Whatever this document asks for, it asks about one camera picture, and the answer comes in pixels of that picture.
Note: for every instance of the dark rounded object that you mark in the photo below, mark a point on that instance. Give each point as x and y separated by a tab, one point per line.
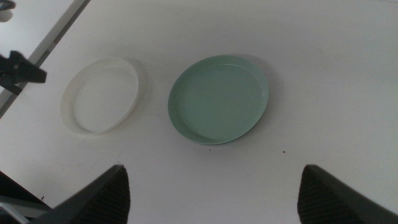
5	4

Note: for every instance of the white side table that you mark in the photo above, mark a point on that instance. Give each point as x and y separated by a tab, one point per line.
34	28

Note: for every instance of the white shallow bowl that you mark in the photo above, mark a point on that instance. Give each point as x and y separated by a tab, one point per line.
102	96

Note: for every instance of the pale green shallow bowl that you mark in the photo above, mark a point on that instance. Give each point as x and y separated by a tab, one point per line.
217	99

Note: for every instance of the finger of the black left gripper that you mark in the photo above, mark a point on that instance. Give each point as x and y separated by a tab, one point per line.
26	73

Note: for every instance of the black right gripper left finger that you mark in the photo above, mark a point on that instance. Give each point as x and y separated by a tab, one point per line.
102	202

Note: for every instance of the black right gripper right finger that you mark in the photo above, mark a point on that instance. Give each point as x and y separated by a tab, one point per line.
329	202

